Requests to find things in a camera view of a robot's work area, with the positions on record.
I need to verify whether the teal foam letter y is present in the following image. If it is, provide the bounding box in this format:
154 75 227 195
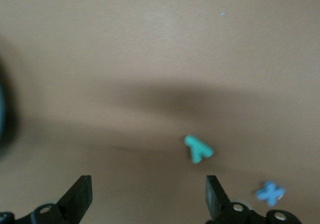
184 134 215 164

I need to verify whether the blue foam letter x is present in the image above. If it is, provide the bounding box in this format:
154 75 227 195
254 180 287 207

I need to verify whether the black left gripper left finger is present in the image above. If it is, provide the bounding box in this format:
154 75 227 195
0 175 93 224

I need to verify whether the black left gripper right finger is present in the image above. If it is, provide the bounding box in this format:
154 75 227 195
206 175 301 224

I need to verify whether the blue round plate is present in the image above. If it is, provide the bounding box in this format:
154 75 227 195
0 56 20 157

